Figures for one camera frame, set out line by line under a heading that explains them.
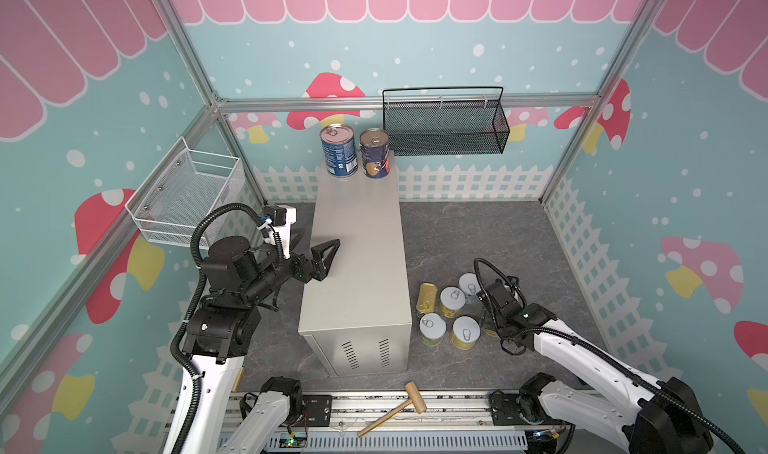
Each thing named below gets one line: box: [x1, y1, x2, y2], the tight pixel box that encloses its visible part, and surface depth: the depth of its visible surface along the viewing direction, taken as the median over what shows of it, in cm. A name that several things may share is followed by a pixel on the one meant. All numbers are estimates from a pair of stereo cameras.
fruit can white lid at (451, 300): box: [439, 286, 466, 318], surface depth 90 cm
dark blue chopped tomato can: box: [359, 128, 391, 179], surface depth 75 cm
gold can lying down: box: [416, 282, 437, 314], surface depth 91 cm
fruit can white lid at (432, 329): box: [419, 313, 447, 347], surface depth 85 cm
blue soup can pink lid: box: [320, 123, 358, 178], surface depth 75 cm
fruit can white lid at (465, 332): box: [451, 316, 481, 350], surface depth 84 cm
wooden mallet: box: [358, 381, 427, 438], surface depth 76 cm
